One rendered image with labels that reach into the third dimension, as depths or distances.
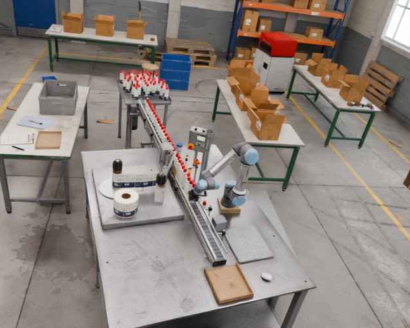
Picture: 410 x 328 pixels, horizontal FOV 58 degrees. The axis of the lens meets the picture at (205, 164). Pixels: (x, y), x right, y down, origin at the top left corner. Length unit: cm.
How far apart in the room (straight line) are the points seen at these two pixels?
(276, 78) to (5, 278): 662
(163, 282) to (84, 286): 124
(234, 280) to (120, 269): 82
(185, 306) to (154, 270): 36
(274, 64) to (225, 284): 633
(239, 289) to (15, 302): 198
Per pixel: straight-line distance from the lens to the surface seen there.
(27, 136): 443
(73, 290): 379
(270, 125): 476
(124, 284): 272
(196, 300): 268
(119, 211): 309
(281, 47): 844
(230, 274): 286
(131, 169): 369
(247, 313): 347
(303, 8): 1047
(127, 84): 529
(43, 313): 368
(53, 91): 539
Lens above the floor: 293
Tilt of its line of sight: 32 degrees down
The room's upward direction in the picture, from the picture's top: 10 degrees clockwise
